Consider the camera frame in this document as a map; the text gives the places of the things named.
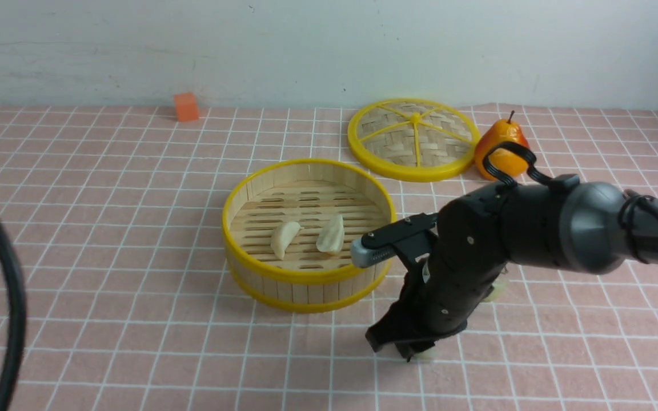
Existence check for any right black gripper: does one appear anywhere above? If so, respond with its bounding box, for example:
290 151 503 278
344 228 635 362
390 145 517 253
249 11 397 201
365 191 520 362

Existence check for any white dumpling bottom front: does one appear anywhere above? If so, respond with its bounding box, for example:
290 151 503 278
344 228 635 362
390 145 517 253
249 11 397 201
316 214 345 255

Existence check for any white dumpling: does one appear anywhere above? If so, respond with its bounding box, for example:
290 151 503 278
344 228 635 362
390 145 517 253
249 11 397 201
316 214 345 255
271 221 302 260

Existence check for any pale green dumpling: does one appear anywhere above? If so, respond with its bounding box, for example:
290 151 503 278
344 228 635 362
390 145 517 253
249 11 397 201
414 346 437 362
482 276 509 303

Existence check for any pale green dumpling front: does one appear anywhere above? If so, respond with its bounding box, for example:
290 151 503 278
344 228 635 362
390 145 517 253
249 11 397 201
414 346 437 362

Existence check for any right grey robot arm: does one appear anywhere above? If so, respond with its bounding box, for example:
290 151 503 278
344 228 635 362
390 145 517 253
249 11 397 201
351 182 658 360

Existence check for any bamboo steamer tray yellow rim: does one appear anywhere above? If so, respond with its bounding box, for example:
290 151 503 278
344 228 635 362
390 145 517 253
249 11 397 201
222 158 395 313

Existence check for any woven bamboo steamer lid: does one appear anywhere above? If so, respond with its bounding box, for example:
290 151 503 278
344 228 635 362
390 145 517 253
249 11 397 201
347 98 481 183

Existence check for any orange yellow toy pear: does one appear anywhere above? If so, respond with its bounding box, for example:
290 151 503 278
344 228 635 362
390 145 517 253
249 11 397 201
474 110 529 180

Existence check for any pink checkered tablecloth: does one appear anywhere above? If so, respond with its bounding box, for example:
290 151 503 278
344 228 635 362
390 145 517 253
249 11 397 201
0 106 658 410

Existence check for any orange foam cube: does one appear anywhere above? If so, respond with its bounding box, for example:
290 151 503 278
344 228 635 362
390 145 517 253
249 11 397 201
173 92 200 122

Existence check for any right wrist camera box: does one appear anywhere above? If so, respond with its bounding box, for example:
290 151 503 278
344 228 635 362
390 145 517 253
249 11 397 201
350 213 438 269

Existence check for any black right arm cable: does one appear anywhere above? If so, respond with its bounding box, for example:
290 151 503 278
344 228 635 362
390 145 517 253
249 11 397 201
482 142 658 263

